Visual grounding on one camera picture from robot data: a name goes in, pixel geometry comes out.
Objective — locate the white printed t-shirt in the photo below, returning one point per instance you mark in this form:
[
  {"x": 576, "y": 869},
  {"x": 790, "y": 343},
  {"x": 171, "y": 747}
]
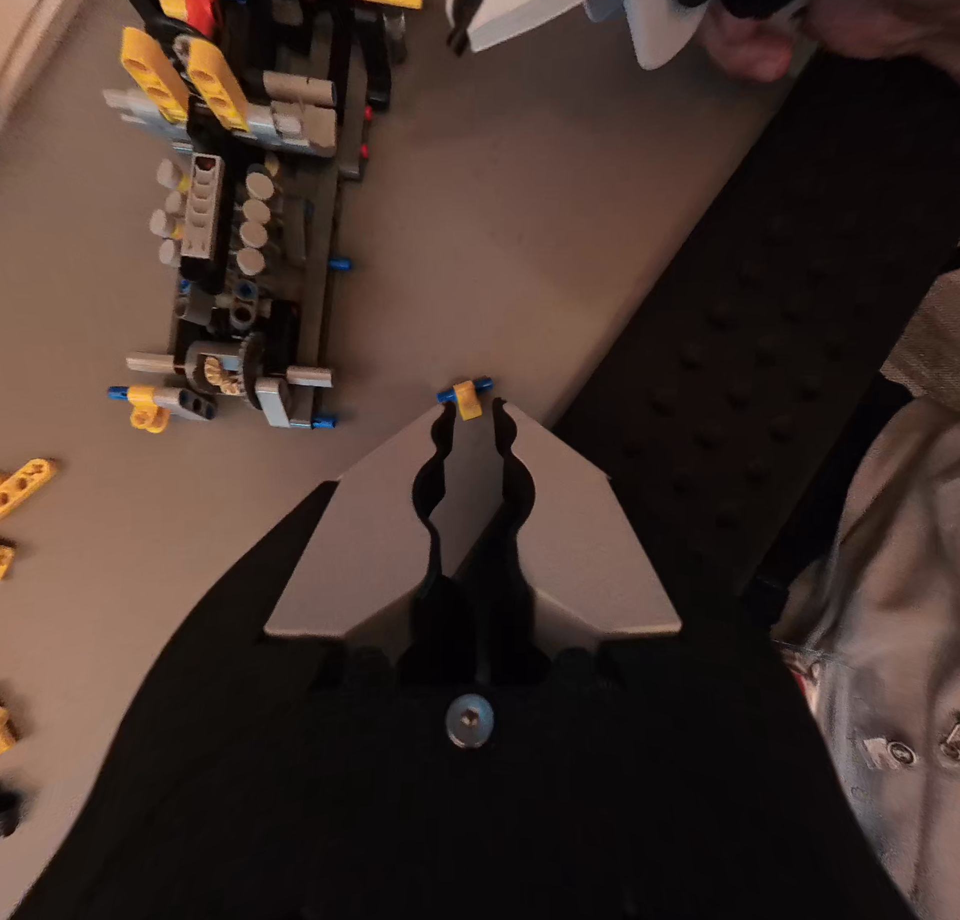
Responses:
[{"x": 900, "y": 560}]

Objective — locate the person's right hand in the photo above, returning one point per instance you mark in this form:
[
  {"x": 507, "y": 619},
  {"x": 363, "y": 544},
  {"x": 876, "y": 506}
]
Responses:
[{"x": 885, "y": 5}]

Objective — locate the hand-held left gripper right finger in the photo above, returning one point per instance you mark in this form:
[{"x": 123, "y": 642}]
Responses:
[{"x": 592, "y": 560}]

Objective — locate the dark dotted panel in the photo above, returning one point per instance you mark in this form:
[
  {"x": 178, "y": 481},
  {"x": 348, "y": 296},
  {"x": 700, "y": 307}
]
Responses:
[{"x": 750, "y": 298}]

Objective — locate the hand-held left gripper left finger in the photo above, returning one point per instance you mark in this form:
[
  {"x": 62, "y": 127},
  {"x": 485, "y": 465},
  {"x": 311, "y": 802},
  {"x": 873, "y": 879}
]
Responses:
[{"x": 352, "y": 560}]

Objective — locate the toy brick car chassis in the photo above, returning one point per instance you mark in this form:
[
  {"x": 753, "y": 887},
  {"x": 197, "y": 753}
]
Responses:
[{"x": 202, "y": 208}]

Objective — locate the scattered yellow toy beams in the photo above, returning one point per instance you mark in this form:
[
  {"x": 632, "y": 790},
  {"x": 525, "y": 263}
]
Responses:
[{"x": 26, "y": 481}]

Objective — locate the yellow connector with blue pin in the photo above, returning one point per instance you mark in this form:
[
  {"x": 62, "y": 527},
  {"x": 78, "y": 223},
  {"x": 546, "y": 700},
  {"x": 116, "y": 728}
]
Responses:
[{"x": 466, "y": 399}]

